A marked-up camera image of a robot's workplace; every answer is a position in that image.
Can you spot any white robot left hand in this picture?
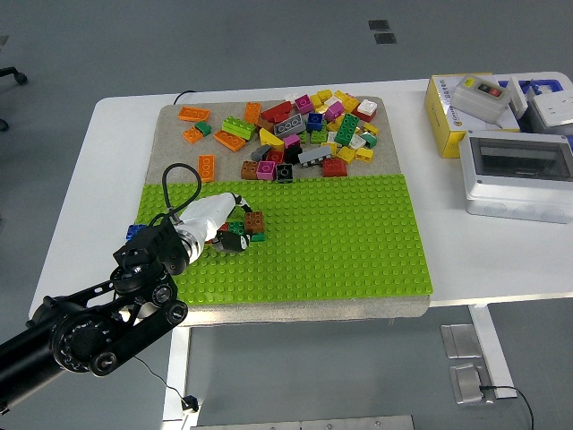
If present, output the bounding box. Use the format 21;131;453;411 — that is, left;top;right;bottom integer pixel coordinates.
177;192;255;256

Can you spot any green flat long brick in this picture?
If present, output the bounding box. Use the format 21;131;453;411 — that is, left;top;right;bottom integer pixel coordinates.
227;220;267;244

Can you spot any lime green long brick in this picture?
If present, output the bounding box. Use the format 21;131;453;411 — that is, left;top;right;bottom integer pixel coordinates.
221;115;258;142

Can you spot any yellow curved brick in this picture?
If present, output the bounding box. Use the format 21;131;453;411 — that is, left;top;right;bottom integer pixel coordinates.
258;127;287;152

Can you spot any grey brick with holes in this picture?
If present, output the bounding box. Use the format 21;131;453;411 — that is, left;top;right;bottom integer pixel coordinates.
273;113;307;138

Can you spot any grey long narrow brick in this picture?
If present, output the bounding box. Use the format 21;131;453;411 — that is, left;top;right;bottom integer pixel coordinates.
298;145;335;169

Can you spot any dark green long brick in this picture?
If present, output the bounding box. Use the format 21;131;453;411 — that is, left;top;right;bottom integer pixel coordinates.
333;113;362;147

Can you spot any red brick with white top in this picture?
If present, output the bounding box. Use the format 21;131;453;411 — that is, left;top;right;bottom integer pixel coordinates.
351;99;378;124

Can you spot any grey-brown mat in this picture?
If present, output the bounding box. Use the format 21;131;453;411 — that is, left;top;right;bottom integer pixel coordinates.
147;96;433;328

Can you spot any lime green studded baseplate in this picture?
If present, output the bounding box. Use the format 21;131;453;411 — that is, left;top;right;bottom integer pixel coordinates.
133;174;435;306

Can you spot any white table leg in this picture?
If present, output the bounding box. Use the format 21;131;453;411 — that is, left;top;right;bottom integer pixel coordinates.
467;304;518;400
161;324;192;423

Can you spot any long grey metal plate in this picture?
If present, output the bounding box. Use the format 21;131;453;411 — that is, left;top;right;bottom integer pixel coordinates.
190;414;415;430

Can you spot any black office chair base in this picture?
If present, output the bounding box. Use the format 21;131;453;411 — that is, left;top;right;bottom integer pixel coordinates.
0;65;29;133

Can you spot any yellow cardboard box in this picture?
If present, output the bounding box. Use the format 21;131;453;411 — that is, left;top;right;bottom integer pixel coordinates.
423;73;523;160

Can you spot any silver floor plate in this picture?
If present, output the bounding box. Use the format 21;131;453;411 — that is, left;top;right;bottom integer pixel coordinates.
440;322;484;359
449;363;496;407

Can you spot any grey push-button switch box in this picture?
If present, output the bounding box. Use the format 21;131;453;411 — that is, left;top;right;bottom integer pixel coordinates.
449;74;512;126

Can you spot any white enclosure with clear lid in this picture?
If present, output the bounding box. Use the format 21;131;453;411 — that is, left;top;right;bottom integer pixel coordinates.
458;129;573;226

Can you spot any white switch panel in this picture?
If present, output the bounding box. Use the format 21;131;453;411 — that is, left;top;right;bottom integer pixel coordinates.
509;76;529;118

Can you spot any black floor cable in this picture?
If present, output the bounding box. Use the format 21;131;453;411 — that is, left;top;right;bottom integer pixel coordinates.
478;383;536;430

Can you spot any white wall socket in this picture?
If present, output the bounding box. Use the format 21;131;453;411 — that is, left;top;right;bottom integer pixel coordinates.
529;94;573;129

